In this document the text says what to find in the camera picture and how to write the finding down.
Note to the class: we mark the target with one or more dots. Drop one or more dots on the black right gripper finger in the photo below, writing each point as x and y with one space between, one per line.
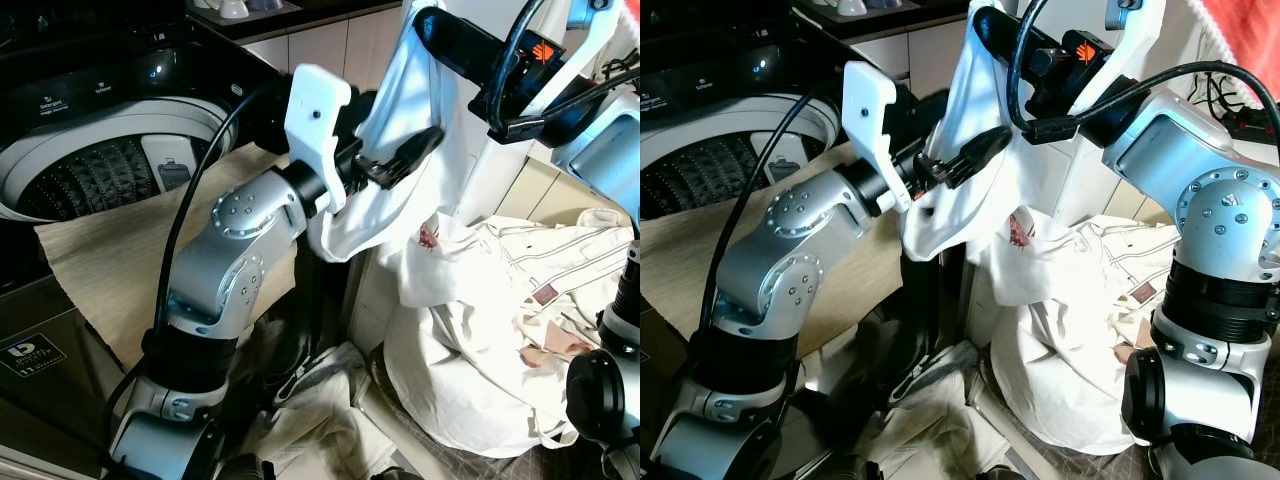
455 35
1010 35

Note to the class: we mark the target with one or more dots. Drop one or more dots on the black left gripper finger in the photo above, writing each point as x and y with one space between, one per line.
965 162
410 158

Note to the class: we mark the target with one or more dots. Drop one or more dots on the white garment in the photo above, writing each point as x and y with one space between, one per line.
400 100
960 110

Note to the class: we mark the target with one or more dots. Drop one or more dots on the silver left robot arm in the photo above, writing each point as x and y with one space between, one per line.
220 270
770 280

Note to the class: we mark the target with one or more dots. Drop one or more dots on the dark top-load washing machine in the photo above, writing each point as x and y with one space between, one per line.
700 100
80 110

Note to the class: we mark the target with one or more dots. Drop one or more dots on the white cup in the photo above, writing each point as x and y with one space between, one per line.
851 5
233 8

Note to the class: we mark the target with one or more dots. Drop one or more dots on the red cloth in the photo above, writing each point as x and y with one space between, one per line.
633 6
1245 40

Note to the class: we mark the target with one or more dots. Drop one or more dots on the cream clothing pile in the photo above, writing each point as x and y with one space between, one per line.
470 330
1060 340

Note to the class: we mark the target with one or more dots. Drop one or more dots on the black power strip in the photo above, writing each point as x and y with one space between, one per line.
1255 122

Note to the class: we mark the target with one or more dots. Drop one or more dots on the cream crumpled cloth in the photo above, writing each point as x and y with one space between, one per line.
900 400
320 420

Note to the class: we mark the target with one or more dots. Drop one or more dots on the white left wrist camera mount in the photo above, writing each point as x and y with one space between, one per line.
318 120
870 115

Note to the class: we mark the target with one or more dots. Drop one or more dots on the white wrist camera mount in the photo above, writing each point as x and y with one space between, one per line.
590 45
318 120
870 115
1135 60

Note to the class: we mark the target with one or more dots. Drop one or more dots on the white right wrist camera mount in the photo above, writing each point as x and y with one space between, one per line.
590 45
1135 60

